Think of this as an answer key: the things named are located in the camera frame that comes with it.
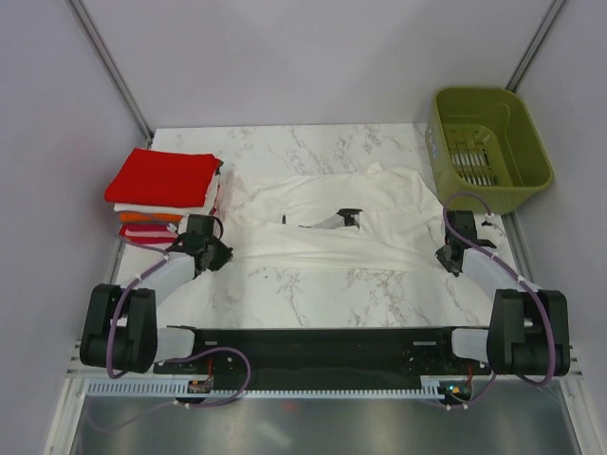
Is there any aluminium frame post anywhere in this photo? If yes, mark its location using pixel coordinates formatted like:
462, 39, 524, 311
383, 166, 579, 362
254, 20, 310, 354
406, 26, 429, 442
506, 0, 569, 93
65, 0, 154, 145

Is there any olive green plastic basket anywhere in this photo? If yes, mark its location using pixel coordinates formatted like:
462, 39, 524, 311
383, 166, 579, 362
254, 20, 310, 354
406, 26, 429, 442
425, 86, 554, 215

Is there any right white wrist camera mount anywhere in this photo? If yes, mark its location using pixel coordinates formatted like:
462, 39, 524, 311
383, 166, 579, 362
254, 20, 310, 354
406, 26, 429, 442
480, 213, 507, 248

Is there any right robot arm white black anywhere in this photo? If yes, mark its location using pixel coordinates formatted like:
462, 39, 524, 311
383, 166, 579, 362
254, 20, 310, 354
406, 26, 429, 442
433, 210, 571, 385

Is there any right aluminium frame post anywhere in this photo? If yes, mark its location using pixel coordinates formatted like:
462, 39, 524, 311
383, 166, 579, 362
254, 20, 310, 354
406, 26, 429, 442
506, 0, 569, 93

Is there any aluminium rail base frame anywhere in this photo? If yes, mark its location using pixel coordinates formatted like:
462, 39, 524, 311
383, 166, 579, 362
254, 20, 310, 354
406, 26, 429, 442
46, 210, 572, 454

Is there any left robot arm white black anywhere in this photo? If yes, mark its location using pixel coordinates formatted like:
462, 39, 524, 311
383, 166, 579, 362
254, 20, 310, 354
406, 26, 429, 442
79, 214, 232, 379

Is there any left aluminium frame post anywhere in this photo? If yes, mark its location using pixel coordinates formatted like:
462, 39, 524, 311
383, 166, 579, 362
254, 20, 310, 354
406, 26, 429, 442
65, 0, 154, 145

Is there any pink red folded shirts bottom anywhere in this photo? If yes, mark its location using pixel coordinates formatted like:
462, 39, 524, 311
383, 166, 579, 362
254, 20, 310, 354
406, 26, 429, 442
119, 224, 177, 246

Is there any red folded t shirt top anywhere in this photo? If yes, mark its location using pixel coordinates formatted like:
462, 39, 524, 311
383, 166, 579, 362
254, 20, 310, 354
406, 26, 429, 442
104, 148, 221, 209

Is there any white t shirt robot print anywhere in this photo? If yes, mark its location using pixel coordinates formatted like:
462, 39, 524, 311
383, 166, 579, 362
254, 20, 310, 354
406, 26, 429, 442
218, 163, 445, 275

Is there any white slotted cable duct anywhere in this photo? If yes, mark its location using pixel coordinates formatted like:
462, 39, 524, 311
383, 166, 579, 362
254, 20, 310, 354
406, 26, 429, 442
84, 376, 470, 399

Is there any orange folded t shirt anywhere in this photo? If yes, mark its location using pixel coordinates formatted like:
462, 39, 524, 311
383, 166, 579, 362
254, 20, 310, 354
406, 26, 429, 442
120, 212, 182, 223

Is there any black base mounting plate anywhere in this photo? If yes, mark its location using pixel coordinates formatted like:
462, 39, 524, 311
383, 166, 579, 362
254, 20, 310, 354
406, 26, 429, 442
154, 327, 489, 389

